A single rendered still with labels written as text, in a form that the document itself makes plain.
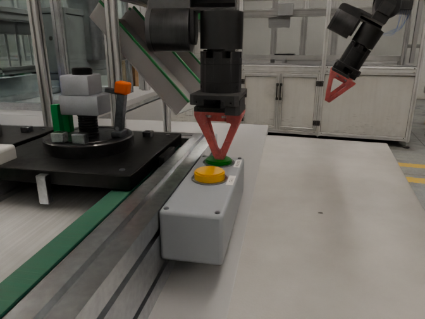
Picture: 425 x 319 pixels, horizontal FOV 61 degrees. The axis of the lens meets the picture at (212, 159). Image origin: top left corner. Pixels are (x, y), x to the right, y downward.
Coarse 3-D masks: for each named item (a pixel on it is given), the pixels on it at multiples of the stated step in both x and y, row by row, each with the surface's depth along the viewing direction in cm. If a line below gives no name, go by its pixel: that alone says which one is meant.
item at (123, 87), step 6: (114, 84) 54; (120, 84) 54; (126, 84) 54; (108, 90) 55; (114, 90) 55; (120, 90) 54; (126, 90) 54; (120, 96) 55; (126, 96) 56; (120, 102) 55; (120, 108) 56; (120, 114) 56; (114, 120) 56; (120, 120) 56; (114, 126) 57; (120, 126) 56
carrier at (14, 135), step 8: (0, 128) 65; (8, 128) 72; (16, 128) 72; (40, 128) 72; (48, 128) 72; (0, 136) 65; (8, 136) 66; (16, 136) 66; (24, 136) 66; (32, 136) 66; (40, 136) 68; (16, 144) 62
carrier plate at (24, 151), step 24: (24, 144) 60; (144, 144) 60; (168, 144) 61; (0, 168) 49; (24, 168) 49; (48, 168) 49; (72, 168) 49; (96, 168) 49; (120, 168) 48; (144, 168) 50
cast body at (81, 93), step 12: (72, 72) 55; (84, 72) 54; (72, 84) 54; (84, 84) 54; (96, 84) 56; (60, 96) 55; (72, 96) 55; (84, 96) 54; (96, 96) 54; (108, 96) 58; (60, 108) 56; (72, 108) 55; (84, 108) 55; (96, 108) 55; (108, 108) 58
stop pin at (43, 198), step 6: (42, 174) 48; (48, 174) 48; (36, 180) 47; (42, 180) 47; (48, 180) 48; (42, 186) 47; (48, 186) 48; (42, 192) 48; (48, 192) 48; (42, 198) 48; (48, 198) 48
